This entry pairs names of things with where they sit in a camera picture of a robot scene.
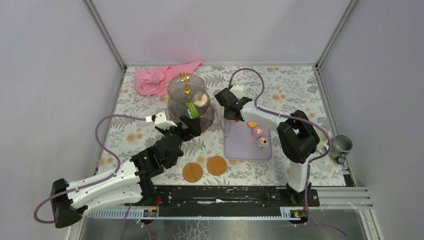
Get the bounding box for green striped cake piece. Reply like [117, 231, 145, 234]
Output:
[187, 102, 200, 119]

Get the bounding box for pink handled tongs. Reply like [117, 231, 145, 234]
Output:
[215, 109, 231, 138]

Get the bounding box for white glazed donut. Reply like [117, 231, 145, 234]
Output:
[193, 94, 209, 108]

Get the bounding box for three-tier glass cake stand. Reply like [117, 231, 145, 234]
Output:
[167, 72, 215, 132]

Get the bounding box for grey speckled cake ball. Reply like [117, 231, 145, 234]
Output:
[256, 136, 269, 149]

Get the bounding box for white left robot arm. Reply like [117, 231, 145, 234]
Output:
[50, 112, 202, 229]

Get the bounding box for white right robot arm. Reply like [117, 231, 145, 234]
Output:
[214, 88, 320, 206]

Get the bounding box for left wooden coaster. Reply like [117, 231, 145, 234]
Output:
[182, 162, 204, 183]

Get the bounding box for wooden coaster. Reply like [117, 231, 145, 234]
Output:
[206, 156, 228, 176]
[182, 162, 204, 183]

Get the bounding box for pink sugared cake ball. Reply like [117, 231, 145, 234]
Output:
[252, 126, 264, 139]

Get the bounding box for lilac plastic tray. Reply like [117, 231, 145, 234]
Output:
[224, 121, 273, 162]

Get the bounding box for right wooden coaster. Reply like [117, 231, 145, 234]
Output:
[206, 156, 228, 176]

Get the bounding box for pink cloth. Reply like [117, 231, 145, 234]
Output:
[133, 60, 202, 97]

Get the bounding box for white ceramic mug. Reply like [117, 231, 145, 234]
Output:
[314, 127, 329, 154]

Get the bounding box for grey ceramic mug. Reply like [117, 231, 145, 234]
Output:
[329, 135, 353, 165]

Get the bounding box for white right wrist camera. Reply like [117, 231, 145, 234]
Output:
[229, 84, 244, 99]

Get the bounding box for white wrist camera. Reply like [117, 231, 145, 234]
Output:
[145, 108, 177, 130]
[229, 84, 244, 99]

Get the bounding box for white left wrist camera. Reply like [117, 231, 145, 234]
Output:
[145, 108, 177, 130]

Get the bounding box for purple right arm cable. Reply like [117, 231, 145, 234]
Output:
[228, 67, 347, 239]

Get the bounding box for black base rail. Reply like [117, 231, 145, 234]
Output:
[135, 185, 320, 218]

